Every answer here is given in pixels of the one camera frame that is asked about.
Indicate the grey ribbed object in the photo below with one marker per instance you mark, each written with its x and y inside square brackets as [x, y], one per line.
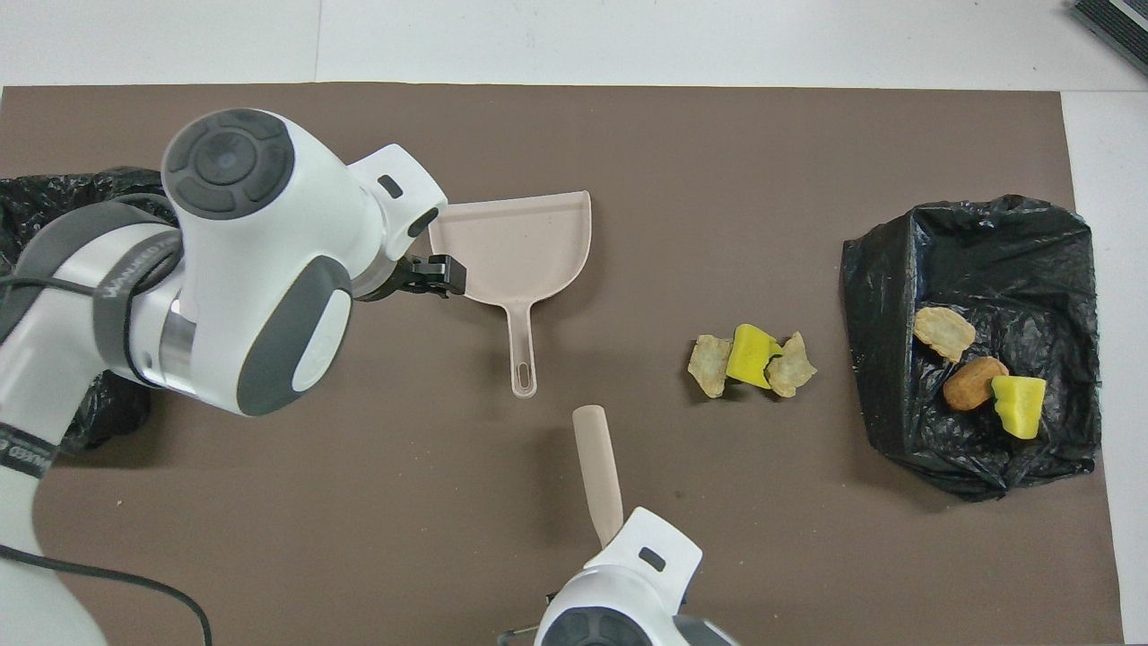
[1121, 22]

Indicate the pale orange sponge piece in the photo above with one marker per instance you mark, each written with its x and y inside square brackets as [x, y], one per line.
[791, 366]

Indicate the beige brush with black bristles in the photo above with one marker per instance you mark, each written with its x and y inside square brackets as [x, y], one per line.
[599, 467]

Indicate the box-shaped bin with black bag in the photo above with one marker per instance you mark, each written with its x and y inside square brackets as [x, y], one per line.
[969, 260]

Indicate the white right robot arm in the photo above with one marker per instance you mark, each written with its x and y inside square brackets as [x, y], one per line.
[628, 592]

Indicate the crumpled black bag lined bin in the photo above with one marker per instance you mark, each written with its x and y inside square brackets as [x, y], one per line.
[36, 215]

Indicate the yellow sponge with green scourer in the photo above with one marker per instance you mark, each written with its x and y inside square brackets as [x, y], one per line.
[758, 341]

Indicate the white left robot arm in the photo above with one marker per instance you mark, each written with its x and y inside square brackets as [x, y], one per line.
[269, 269]

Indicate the brown table mat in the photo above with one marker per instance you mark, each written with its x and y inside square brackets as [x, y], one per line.
[717, 538]

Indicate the beige plastic dustpan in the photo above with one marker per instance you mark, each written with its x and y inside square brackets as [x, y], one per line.
[520, 251]

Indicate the notched yellow sponge piece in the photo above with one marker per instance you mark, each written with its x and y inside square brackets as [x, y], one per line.
[1021, 408]

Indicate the brown sponge piece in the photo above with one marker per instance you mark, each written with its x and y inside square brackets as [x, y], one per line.
[973, 384]

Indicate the pale greenish sponge piece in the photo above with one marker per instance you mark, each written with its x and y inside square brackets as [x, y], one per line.
[710, 366]

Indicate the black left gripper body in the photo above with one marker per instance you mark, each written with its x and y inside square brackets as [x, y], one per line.
[399, 280]

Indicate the pale beige sponge piece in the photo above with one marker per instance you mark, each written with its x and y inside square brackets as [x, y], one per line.
[943, 332]

